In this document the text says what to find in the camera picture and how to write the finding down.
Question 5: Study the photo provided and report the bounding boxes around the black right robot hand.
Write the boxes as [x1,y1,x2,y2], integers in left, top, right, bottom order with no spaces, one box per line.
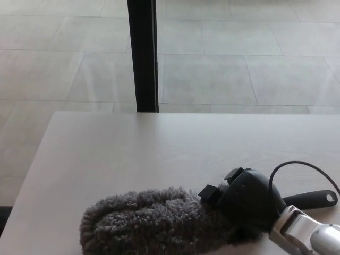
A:
[198,167,287,232]

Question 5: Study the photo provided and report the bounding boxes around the grey fluffy microfibre duster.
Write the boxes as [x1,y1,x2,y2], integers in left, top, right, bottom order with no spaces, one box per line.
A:
[79,186,338,255]

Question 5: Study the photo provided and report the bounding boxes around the black vertical window frame post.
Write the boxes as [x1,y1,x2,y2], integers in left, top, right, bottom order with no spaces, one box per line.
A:
[127,0,160,113]

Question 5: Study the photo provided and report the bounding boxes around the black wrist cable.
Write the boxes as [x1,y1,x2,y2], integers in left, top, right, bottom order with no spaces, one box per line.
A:
[268,160,340,213]

